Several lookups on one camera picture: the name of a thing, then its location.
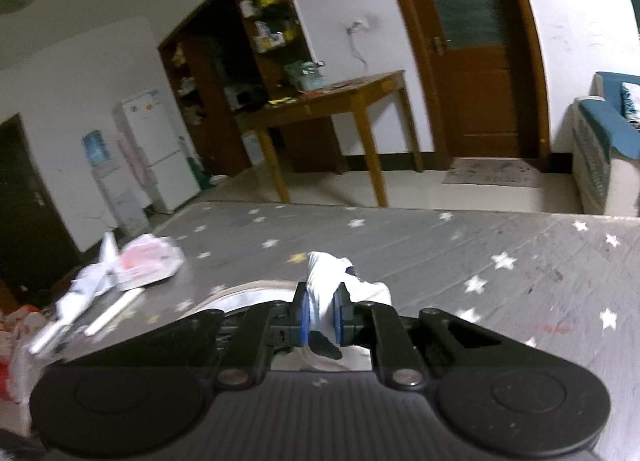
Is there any red and white bag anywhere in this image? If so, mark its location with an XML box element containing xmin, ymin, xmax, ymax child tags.
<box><xmin>0</xmin><ymin>305</ymin><xmax>47</xmax><ymax>402</ymax></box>

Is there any blue water bottle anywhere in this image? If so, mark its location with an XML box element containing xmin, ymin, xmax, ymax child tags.
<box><xmin>82</xmin><ymin>130</ymin><xmax>114</xmax><ymax>167</ymax></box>

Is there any white refrigerator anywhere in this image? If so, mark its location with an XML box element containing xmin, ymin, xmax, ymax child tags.
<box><xmin>111</xmin><ymin>88</ymin><xmax>202</xmax><ymax>215</ymax></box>

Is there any white garment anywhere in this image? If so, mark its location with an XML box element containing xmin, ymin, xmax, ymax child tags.
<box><xmin>306</xmin><ymin>251</ymin><xmax>392</xmax><ymax>360</ymax></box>

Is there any beige sofa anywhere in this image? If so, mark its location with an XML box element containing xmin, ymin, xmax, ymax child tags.
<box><xmin>565</xmin><ymin>72</ymin><xmax>640</xmax><ymax>217</ymax></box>

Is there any white power cable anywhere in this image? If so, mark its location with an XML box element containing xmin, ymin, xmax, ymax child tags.
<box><xmin>348</xmin><ymin>26</ymin><xmax>367</xmax><ymax>75</ymax></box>

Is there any blue sofa cover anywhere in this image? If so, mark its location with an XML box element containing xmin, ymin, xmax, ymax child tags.
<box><xmin>574</xmin><ymin>72</ymin><xmax>640</xmax><ymax>160</ymax></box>

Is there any white tube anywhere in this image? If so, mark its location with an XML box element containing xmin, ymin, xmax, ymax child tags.
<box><xmin>84</xmin><ymin>288</ymin><xmax>144</xmax><ymax>337</ymax></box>
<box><xmin>28</xmin><ymin>321</ymin><xmax>72</xmax><ymax>355</ymax></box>

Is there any dark door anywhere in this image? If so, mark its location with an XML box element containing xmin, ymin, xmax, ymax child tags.
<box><xmin>0</xmin><ymin>114</ymin><xmax>82</xmax><ymax>303</ymax></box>

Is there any white plastic bag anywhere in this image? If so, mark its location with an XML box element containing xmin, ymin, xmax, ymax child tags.
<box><xmin>115</xmin><ymin>235</ymin><xmax>185</xmax><ymax>290</ymax></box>

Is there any dark wooden shelf cabinet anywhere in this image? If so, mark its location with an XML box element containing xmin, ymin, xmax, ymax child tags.
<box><xmin>157</xmin><ymin>0</ymin><xmax>347</xmax><ymax>180</ymax></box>

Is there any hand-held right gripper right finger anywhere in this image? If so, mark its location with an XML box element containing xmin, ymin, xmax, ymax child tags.
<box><xmin>334</xmin><ymin>281</ymin><xmax>503</xmax><ymax>388</ymax></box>

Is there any white water dispenser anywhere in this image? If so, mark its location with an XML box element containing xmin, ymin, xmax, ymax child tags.
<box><xmin>82</xmin><ymin>130</ymin><xmax>151</xmax><ymax>238</ymax></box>

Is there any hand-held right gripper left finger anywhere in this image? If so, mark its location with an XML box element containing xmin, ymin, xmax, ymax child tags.
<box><xmin>167</xmin><ymin>282</ymin><xmax>308</xmax><ymax>389</ymax></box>

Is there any green box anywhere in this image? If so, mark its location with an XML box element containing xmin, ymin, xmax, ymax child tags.
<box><xmin>284</xmin><ymin>61</ymin><xmax>332</xmax><ymax>92</ymax></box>

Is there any grey door mat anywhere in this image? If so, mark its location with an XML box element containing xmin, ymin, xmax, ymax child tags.
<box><xmin>442</xmin><ymin>158</ymin><xmax>543</xmax><ymax>188</ymax></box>

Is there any beige folded garment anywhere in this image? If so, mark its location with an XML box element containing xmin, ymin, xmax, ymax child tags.
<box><xmin>179</xmin><ymin>280</ymin><xmax>373</xmax><ymax>373</ymax></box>

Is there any pink hanging cloth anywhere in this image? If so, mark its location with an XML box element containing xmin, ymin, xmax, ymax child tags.
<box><xmin>117</xmin><ymin>138</ymin><xmax>152</xmax><ymax>188</ymax></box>

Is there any brown wooden door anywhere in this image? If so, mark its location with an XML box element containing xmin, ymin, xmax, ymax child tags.
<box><xmin>377</xmin><ymin>0</ymin><xmax>551</xmax><ymax>163</ymax></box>

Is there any wooden table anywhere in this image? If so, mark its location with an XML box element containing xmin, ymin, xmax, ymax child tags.
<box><xmin>235</xmin><ymin>70</ymin><xmax>425</xmax><ymax>208</ymax></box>

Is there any crumpled white plastic wrap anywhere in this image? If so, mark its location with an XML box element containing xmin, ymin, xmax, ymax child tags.
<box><xmin>54</xmin><ymin>232</ymin><xmax>122</xmax><ymax>328</ymax></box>

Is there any patterned cushion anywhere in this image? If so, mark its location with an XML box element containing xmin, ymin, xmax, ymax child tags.
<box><xmin>620</xmin><ymin>82</ymin><xmax>640</xmax><ymax>130</ymax></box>

